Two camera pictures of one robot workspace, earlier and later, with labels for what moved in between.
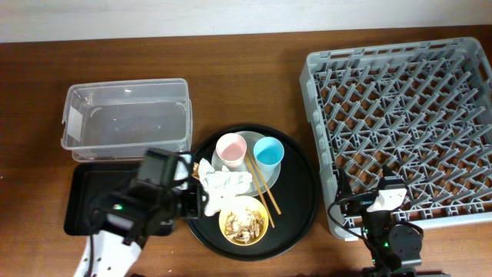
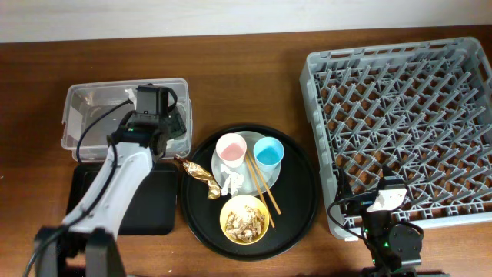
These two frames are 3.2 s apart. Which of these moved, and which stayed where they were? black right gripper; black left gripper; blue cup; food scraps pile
Moved: black left gripper
Stayed: food scraps pile; black right gripper; blue cup
